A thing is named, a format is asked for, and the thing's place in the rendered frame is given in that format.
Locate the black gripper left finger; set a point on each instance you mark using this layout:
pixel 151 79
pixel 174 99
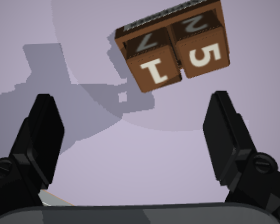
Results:
pixel 31 164

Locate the brown number cube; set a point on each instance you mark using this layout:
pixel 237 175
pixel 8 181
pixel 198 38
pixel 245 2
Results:
pixel 201 44
pixel 152 60

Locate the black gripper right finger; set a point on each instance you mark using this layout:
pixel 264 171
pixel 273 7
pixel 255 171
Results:
pixel 252 177

